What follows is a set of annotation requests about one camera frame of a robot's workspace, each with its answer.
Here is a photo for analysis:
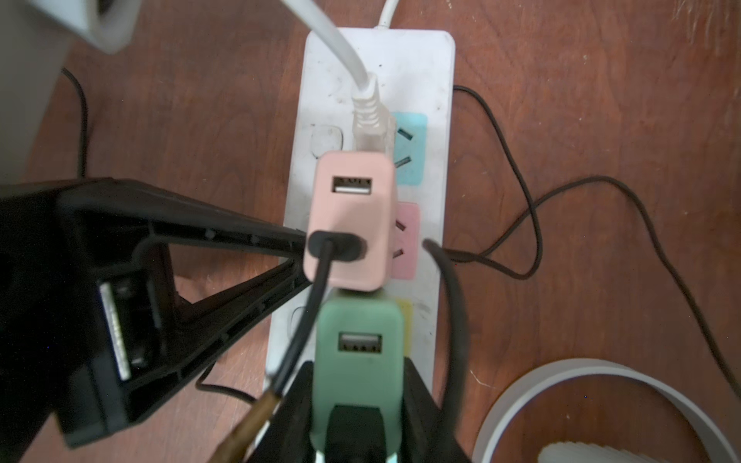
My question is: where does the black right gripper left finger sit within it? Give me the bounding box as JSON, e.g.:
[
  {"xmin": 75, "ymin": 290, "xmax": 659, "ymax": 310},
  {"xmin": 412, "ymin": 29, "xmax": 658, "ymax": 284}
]
[{"xmin": 247, "ymin": 361, "xmax": 316, "ymax": 463}]

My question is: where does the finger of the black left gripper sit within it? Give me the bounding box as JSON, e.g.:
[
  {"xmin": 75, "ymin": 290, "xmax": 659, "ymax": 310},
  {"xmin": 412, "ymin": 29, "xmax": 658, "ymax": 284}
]
[{"xmin": 1, "ymin": 179, "xmax": 308, "ymax": 449}]

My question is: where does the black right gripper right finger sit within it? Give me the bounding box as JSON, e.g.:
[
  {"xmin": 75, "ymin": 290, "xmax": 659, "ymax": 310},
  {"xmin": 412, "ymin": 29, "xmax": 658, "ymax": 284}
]
[{"xmin": 401, "ymin": 358, "xmax": 471, "ymax": 462}]

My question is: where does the green usb charger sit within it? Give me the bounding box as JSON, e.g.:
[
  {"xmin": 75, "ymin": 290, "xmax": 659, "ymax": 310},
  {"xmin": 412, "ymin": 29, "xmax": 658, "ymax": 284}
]
[{"xmin": 311, "ymin": 289, "xmax": 404, "ymax": 462}]

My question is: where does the black brown usb cable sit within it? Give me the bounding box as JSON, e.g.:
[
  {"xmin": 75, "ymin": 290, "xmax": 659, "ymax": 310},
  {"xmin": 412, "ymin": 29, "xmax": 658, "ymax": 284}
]
[{"xmin": 206, "ymin": 230, "xmax": 370, "ymax": 463}]

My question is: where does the white power strip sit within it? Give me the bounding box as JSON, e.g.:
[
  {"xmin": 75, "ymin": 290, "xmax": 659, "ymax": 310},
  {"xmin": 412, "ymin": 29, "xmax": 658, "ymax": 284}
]
[{"xmin": 284, "ymin": 28, "xmax": 455, "ymax": 393}]

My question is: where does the white small desk fan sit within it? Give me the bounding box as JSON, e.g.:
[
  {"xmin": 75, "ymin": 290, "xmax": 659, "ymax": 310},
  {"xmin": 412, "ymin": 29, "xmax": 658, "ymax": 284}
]
[{"xmin": 473, "ymin": 359, "xmax": 740, "ymax": 462}]

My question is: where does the pink usb charger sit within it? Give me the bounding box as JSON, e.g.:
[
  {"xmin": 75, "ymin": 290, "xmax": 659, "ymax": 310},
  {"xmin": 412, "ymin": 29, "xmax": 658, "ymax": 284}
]
[{"xmin": 303, "ymin": 152, "xmax": 398, "ymax": 292}]

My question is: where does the thin black fan cable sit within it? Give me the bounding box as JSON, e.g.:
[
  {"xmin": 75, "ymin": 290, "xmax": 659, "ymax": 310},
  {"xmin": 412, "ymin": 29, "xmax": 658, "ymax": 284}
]
[{"xmin": 421, "ymin": 85, "xmax": 741, "ymax": 400}]

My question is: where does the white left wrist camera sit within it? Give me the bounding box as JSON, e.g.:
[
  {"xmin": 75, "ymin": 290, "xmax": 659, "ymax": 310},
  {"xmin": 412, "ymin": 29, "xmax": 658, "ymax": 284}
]
[{"xmin": 1, "ymin": 0, "xmax": 142, "ymax": 184}]

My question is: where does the white fan power cable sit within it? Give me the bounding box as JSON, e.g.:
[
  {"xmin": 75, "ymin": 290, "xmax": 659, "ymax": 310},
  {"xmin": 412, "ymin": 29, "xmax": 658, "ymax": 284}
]
[{"xmin": 280, "ymin": 0, "xmax": 372, "ymax": 94}]

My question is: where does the white power strip cable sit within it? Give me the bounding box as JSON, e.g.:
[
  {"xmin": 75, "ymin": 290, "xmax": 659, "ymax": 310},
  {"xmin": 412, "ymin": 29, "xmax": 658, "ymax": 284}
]
[{"xmin": 375, "ymin": 0, "xmax": 401, "ymax": 30}]

